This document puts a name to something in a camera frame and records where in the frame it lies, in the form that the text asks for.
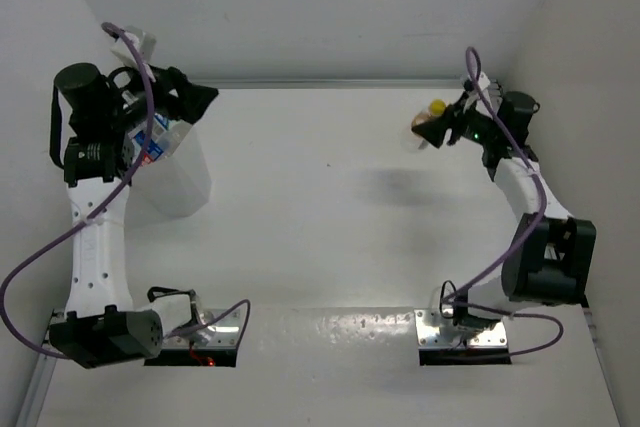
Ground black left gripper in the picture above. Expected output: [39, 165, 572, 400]
[104, 59, 217, 133]

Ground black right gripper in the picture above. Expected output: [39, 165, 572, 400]
[412, 91, 499, 148]

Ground yellow cap small bottle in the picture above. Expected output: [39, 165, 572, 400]
[401, 99, 447, 152]

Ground clear bottle white label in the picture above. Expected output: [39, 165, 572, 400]
[150, 114, 192, 157]

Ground blue label Pocari bottle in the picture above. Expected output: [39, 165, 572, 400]
[130, 131, 166, 161]

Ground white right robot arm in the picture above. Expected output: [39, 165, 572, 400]
[410, 91, 597, 331]

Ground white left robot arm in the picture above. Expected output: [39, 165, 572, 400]
[49, 62, 219, 369]

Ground translucent white plastic bin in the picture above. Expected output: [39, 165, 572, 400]
[131, 125, 212, 218]

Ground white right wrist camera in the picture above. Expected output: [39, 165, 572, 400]
[463, 70, 491, 111]

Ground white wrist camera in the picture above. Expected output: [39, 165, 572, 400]
[110, 26, 157, 68]
[463, 70, 491, 111]

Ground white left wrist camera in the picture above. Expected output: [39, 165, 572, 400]
[110, 26, 157, 68]

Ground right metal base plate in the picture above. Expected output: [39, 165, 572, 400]
[414, 308, 508, 351]

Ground metal base plate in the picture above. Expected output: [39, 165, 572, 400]
[162, 309, 244, 350]
[414, 308, 508, 351]

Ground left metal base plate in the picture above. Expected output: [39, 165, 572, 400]
[162, 309, 244, 350]

